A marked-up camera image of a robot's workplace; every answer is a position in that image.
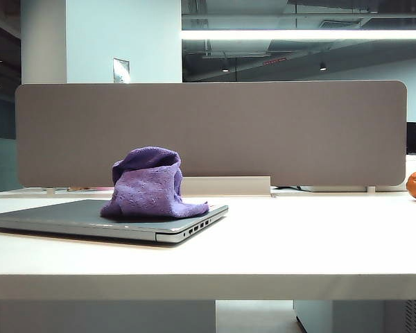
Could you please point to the black ceiling spot lamp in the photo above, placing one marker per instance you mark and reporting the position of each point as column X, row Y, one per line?
column 225, row 67
column 322, row 66

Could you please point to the black monitor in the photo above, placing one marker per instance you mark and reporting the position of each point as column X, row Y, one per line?
column 412, row 138

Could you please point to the white divider bracket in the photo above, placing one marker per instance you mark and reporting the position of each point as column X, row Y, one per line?
column 50, row 190
column 371, row 189

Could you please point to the purple microfibre rag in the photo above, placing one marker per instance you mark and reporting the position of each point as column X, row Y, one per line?
column 149, row 194

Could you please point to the grey wall poster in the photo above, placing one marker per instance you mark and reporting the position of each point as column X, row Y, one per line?
column 121, row 70

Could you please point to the white under-desk cabinet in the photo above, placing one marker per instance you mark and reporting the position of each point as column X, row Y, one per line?
column 312, row 317

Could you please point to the grey-brown fabric desk divider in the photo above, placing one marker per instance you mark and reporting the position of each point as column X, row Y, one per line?
column 263, row 132

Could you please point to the silver Dell laptop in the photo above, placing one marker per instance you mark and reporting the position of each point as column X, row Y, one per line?
column 55, row 215

